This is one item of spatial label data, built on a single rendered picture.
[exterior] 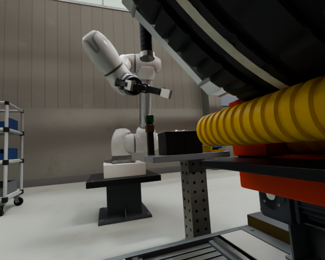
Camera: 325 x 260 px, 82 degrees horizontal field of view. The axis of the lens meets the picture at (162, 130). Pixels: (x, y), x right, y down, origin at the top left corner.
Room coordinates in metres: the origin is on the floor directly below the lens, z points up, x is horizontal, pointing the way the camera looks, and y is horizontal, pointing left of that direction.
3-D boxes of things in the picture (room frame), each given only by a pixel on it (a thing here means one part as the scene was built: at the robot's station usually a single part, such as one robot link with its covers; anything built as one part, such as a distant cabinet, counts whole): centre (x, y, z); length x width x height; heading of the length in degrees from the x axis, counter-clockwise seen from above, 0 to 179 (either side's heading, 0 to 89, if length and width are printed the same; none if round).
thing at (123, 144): (1.53, 0.33, 0.56); 0.18 x 0.16 x 0.22; 101
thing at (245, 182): (0.33, -0.22, 0.48); 0.16 x 0.12 x 0.17; 19
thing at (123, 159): (1.52, 0.36, 0.42); 0.22 x 0.18 x 0.06; 116
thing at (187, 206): (1.03, -0.15, 0.21); 0.10 x 0.10 x 0.42; 19
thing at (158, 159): (1.02, -0.12, 0.44); 0.43 x 0.17 x 0.03; 109
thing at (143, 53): (0.53, 0.03, 0.83); 0.04 x 0.04 x 0.16
